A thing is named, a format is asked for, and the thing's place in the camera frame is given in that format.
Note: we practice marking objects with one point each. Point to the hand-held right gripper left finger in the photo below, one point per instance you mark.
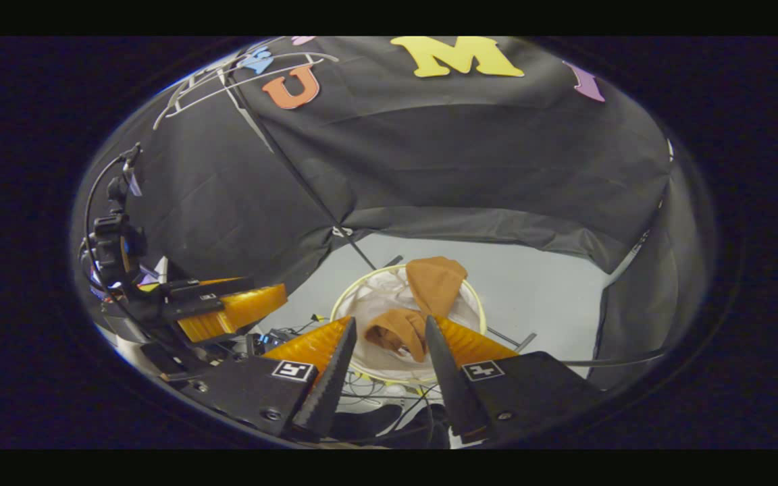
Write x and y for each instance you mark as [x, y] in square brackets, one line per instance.
[328, 385]

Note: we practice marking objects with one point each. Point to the white plastic hanger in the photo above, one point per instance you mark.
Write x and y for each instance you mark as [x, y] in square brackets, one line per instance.
[194, 84]
[159, 115]

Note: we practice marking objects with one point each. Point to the brown shirt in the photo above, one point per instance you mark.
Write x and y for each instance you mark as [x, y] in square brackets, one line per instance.
[433, 283]

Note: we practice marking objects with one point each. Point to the white round laundry hamper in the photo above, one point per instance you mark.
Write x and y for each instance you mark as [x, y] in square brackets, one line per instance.
[382, 297]

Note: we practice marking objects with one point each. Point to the black backdrop cloth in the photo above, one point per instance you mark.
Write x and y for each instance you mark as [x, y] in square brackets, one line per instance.
[463, 148]

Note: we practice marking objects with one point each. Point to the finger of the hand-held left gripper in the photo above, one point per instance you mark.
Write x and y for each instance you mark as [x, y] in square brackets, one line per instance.
[206, 289]
[240, 312]

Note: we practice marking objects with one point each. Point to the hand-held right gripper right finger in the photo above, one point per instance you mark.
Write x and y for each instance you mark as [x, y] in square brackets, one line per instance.
[456, 385]

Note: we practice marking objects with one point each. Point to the black box with blue lights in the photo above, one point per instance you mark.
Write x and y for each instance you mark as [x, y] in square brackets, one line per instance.
[274, 341]

